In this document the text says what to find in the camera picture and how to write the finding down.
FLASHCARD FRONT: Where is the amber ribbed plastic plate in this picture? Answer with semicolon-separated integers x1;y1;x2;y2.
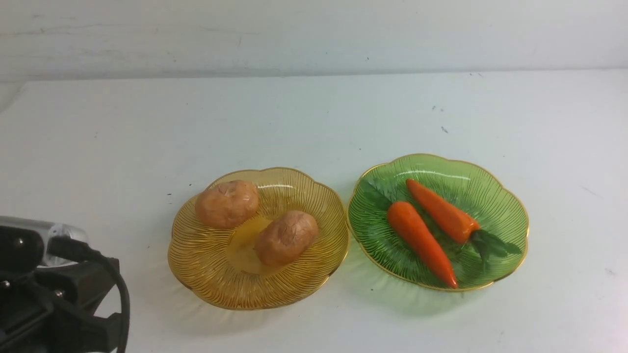
168;167;350;310

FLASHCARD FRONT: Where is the toy potato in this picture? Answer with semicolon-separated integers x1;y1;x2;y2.
195;179;260;229
254;210;319;267

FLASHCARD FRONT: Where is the black camera cable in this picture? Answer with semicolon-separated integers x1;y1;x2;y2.
47;237;131;353

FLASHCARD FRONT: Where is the toy carrot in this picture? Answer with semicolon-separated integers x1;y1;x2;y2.
359;178;458;290
405;179;523;264

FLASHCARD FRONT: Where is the left-side wrist camera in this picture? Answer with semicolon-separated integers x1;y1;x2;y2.
0;215;88;267

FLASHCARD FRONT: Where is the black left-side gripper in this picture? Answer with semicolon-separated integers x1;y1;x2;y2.
1;227;123;353

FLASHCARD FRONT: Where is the green ribbed plastic plate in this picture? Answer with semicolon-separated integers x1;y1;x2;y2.
347;153;529;291

